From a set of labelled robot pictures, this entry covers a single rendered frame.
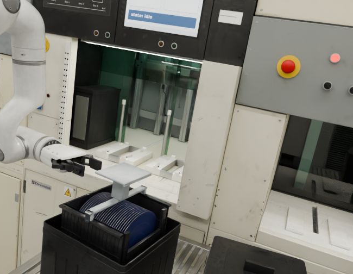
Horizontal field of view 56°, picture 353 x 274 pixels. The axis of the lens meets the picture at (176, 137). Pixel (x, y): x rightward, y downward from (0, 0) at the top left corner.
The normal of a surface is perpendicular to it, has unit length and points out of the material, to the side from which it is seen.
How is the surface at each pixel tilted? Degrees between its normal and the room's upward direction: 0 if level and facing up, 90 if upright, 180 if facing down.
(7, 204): 90
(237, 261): 0
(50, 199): 90
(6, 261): 90
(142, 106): 90
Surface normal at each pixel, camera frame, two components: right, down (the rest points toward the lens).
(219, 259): 0.16, -0.96
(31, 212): -0.36, 0.18
